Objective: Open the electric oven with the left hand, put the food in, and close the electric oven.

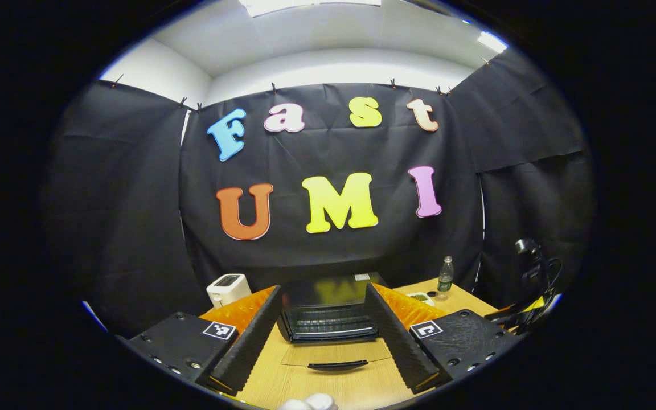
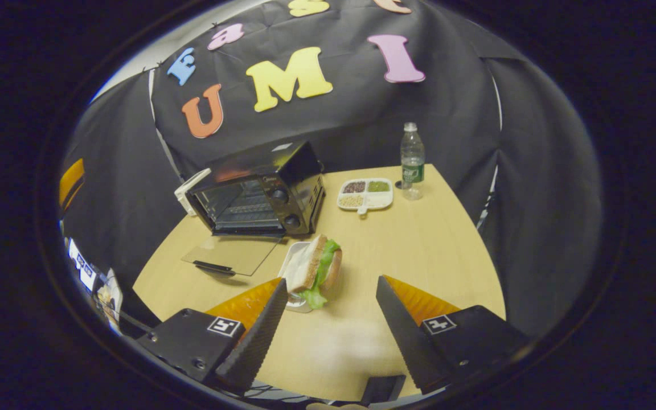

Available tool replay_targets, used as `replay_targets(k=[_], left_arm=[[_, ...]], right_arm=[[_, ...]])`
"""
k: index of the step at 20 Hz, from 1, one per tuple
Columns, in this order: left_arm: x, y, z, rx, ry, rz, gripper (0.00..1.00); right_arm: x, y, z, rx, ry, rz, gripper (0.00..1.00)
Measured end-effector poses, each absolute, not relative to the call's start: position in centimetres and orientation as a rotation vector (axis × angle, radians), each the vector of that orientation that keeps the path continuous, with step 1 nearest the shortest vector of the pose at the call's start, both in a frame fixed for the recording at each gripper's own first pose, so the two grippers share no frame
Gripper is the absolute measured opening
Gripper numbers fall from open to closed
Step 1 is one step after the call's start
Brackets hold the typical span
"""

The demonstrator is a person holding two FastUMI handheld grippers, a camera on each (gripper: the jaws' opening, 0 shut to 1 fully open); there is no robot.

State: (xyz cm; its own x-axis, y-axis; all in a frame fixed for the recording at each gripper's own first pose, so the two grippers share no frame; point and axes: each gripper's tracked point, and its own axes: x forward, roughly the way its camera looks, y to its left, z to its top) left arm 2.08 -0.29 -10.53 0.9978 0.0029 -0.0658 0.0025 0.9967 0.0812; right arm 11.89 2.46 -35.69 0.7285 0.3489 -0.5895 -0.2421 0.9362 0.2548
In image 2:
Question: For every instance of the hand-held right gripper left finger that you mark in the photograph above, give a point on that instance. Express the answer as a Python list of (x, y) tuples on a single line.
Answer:
[(257, 341)]

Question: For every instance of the black backdrop cloth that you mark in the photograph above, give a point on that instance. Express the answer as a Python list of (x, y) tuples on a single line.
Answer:
[(333, 119)]

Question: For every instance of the clear plastic water bottle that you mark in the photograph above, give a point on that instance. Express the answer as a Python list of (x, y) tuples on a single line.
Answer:
[(412, 165)]

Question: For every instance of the lettuce sandwich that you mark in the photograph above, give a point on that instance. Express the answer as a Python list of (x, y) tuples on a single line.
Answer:
[(308, 265)]

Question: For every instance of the small white tray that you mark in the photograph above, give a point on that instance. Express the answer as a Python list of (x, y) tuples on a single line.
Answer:
[(295, 249)]

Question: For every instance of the black electric oven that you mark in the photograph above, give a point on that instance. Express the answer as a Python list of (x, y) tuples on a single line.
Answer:
[(288, 171)]

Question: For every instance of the white divided plate with beans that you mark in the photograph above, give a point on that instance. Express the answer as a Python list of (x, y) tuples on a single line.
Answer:
[(379, 199)]

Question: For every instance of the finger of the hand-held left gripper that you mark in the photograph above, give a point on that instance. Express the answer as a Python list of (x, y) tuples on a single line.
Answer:
[(72, 179)]

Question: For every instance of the white printed paper sheets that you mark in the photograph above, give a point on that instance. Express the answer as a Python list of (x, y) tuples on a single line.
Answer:
[(84, 267)]

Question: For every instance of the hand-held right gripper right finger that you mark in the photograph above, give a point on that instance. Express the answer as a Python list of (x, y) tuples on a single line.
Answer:
[(408, 341)]

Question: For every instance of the white toaster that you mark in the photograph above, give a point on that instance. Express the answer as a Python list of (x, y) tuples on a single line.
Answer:
[(188, 191)]

